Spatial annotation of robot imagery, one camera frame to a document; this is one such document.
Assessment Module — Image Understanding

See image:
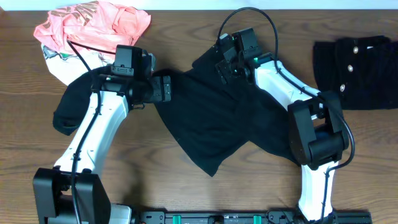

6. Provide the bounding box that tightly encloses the black t-shirt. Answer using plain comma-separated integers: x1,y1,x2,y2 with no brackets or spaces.
154,47,296,176

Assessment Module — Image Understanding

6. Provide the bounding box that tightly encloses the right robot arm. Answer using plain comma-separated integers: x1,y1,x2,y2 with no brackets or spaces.
215,28,348,223

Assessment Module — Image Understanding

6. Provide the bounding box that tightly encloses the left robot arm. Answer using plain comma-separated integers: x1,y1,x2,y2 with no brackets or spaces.
33,45,172,223

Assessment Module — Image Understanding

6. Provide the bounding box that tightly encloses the pink crumpled shirt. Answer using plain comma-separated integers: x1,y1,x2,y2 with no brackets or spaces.
34,1,151,54

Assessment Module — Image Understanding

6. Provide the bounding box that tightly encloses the black garment under pile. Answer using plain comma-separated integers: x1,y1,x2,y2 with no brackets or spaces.
52,66,111,136

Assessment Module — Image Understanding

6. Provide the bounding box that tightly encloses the white printed shirt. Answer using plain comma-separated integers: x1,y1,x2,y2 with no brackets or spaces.
41,44,114,85

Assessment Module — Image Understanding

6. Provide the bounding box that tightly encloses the black cardigan with gold buttons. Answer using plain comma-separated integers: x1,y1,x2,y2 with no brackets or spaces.
313,35,397,110

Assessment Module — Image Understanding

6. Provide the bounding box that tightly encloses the right black cable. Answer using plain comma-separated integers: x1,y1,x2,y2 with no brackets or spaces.
216,6,356,222

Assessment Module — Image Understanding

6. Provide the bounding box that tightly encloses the black cable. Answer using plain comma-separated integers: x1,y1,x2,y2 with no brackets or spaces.
66,39,118,224
216,6,356,222

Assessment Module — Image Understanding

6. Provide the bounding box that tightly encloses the left black cable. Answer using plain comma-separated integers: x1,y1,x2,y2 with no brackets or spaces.
66,39,118,224

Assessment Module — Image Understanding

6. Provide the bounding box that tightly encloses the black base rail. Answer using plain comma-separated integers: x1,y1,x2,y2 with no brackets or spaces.
130,208,373,224

